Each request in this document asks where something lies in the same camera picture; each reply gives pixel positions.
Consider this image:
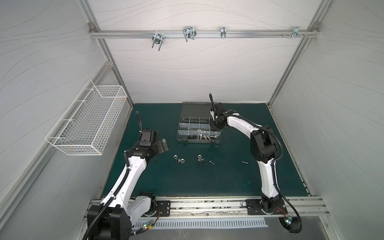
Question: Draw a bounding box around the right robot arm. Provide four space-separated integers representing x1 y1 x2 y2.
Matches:
210 102 286 215

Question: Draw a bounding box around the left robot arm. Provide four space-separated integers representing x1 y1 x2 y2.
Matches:
83 130 169 240

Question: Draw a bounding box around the grey compartment organizer box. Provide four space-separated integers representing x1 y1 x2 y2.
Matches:
177 102 222 145

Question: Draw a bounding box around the green table mat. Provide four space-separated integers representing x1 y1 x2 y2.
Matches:
102 104 308 197

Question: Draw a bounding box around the metal u-bolt clamp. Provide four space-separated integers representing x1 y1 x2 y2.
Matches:
152 33 164 51
183 26 197 42

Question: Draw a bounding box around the white vent strip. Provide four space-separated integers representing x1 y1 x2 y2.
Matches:
152 217 268 230

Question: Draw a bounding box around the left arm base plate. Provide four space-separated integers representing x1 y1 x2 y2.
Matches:
143 201 171 217

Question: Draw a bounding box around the white wire basket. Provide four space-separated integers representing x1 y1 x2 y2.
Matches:
45 80 127 156

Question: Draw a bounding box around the small metal bracket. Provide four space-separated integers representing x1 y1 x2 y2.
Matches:
221 27 227 39

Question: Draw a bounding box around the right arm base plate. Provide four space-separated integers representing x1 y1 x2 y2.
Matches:
245 197 288 216

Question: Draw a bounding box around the right metal rail clamp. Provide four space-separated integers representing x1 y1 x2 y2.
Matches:
282 27 309 39

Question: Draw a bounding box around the aluminium crossbar rail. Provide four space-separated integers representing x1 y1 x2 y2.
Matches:
90 29 321 39

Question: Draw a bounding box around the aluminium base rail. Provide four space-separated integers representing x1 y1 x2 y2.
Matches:
83 196 331 221

